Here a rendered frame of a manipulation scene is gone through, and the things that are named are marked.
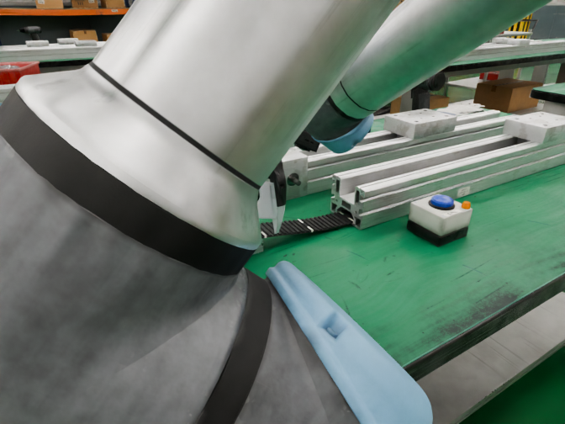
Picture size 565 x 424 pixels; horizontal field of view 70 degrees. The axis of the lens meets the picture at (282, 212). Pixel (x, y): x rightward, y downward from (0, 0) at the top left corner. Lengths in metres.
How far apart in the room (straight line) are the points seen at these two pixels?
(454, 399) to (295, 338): 1.12
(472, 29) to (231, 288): 0.30
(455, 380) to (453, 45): 1.07
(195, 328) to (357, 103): 0.36
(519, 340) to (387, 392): 1.37
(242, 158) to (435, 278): 0.58
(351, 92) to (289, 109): 0.31
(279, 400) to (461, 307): 0.50
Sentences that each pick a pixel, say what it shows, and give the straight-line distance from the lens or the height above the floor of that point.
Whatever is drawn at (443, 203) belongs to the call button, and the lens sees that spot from 0.79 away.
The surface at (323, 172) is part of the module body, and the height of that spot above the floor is 0.83.
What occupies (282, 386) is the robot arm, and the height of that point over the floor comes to 1.03.
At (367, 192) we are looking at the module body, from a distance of 0.77.
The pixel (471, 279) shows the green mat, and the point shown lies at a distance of 0.72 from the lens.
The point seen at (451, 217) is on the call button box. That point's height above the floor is 0.84.
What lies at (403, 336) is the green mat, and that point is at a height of 0.78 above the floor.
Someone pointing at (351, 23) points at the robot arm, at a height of 1.17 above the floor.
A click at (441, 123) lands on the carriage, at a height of 0.89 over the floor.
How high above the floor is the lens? 1.17
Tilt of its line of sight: 27 degrees down
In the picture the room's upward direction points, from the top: straight up
